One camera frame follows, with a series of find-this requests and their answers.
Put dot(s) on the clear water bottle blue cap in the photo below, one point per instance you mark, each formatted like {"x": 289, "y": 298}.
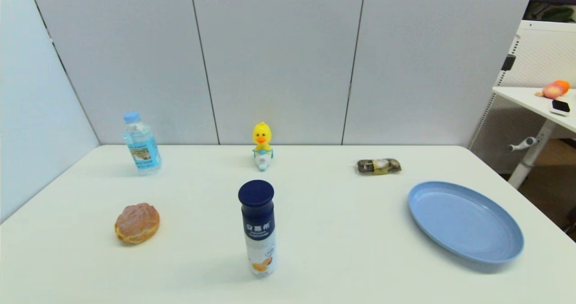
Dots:
{"x": 143, "y": 153}

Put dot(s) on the yellow duck toy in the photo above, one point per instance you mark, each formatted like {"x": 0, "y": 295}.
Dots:
{"x": 262, "y": 135}

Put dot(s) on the yogurt bottle navy cap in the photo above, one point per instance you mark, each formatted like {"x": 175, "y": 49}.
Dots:
{"x": 258, "y": 218}

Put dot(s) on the wrapped dark snack pack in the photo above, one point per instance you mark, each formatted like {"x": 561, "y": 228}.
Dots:
{"x": 380, "y": 166}

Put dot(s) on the brown bread bun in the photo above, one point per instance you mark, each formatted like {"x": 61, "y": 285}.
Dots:
{"x": 137, "y": 223}

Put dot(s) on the blue oval plate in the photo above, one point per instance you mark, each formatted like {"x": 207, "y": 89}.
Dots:
{"x": 465, "y": 223}

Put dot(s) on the black clip on pegboard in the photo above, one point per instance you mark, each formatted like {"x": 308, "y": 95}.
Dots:
{"x": 509, "y": 63}

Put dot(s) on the white side table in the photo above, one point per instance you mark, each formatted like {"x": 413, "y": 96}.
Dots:
{"x": 526, "y": 97}

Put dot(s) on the pink peach toy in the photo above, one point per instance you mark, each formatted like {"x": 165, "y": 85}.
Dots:
{"x": 552, "y": 91}

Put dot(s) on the white pegboard panel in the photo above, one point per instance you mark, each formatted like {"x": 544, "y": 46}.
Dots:
{"x": 544, "y": 56}

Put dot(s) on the small black white device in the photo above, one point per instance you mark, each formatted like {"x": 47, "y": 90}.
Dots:
{"x": 560, "y": 107}

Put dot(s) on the orange fruit toy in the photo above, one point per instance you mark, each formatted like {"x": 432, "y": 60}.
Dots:
{"x": 564, "y": 85}

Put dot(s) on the green plant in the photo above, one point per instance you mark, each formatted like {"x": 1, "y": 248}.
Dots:
{"x": 555, "y": 13}

